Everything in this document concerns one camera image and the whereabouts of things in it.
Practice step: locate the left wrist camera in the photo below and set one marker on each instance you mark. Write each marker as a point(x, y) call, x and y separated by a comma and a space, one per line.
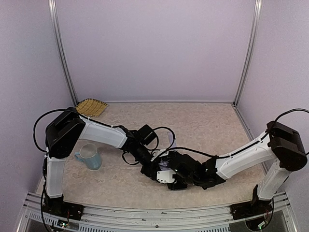
point(158, 153)

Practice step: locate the light blue mug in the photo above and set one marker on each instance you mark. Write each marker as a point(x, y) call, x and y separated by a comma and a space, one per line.
point(90, 156)

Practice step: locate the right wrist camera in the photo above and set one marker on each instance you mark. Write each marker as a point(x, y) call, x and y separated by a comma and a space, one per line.
point(166, 177)

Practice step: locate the left aluminium corner post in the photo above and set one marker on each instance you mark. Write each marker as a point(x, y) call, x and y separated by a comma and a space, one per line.
point(61, 51)

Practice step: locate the yellow woven mat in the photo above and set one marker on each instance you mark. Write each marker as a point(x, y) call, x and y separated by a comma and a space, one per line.
point(91, 107)

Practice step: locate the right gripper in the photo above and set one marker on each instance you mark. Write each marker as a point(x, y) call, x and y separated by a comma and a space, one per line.
point(177, 185)

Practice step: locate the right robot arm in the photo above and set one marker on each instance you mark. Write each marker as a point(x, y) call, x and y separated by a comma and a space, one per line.
point(280, 143)

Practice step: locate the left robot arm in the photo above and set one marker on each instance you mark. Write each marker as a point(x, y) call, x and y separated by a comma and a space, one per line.
point(61, 136)

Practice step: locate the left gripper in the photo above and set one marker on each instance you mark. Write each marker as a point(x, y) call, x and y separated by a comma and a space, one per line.
point(149, 169)

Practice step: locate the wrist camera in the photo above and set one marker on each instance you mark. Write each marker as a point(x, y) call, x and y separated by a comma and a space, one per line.
point(158, 153)
point(166, 177)

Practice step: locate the lilac folding umbrella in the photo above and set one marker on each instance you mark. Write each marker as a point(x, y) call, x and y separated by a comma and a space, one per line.
point(164, 164)

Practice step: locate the right aluminium corner post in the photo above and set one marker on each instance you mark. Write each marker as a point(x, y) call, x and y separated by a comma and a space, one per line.
point(249, 51)

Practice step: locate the aluminium corner post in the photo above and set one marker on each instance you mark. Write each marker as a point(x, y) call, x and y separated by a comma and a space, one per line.
point(249, 51)
point(61, 51)

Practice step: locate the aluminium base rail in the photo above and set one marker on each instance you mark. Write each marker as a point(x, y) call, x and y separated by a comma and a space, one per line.
point(217, 218)

